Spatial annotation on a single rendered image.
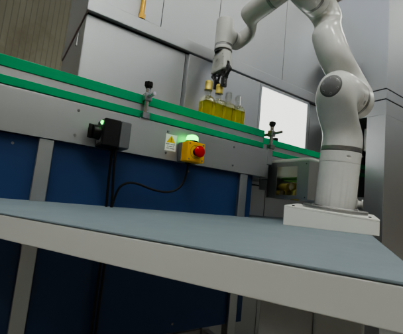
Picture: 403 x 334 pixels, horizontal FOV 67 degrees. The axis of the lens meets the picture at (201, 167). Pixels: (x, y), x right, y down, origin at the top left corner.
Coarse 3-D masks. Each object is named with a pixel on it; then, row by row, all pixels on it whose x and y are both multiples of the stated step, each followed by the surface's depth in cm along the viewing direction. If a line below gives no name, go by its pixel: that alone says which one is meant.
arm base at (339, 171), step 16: (320, 160) 97; (336, 160) 92; (352, 160) 91; (320, 176) 95; (336, 176) 91; (352, 176) 91; (320, 192) 94; (336, 192) 91; (352, 192) 91; (320, 208) 90; (336, 208) 90; (352, 208) 91
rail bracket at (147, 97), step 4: (144, 84) 103; (148, 84) 103; (152, 84) 104; (148, 88) 103; (148, 92) 103; (152, 92) 99; (144, 96) 102; (148, 96) 101; (152, 96) 100; (144, 100) 103; (148, 100) 102; (144, 104) 103; (148, 104) 103; (144, 108) 102; (144, 112) 102; (140, 116) 103; (144, 116) 101; (148, 116) 102; (148, 120) 103
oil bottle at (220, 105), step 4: (216, 100) 136; (220, 100) 137; (216, 104) 135; (220, 104) 136; (224, 104) 137; (216, 108) 135; (220, 108) 136; (224, 108) 137; (216, 112) 135; (220, 112) 136; (224, 112) 137; (216, 116) 135; (220, 116) 136; (224, 116) 137
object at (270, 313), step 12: (264, 312) 29; (276, 312) 29; (288, 312) 28; (300, 312) 28; (264, 324) 29; (276, 324) 29; (288, 324) 28; (300, 324) 28; (312, 324) 27; (324, 324) 27; (336, 324) 26; (348, 324) 26; (360, 324) 25
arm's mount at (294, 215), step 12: (300, 204) 108; (288, 216) 90; (300, 216) 88; (312, 216) 87; (324, 216) 86; (336, 216) 84; (348, 216) 83; (360, 216) 83; (372, 216) 91; (324, 228) 85; (336, 228) 84; (348, 228) 83; (360, 228) 81; (372, 228) 80
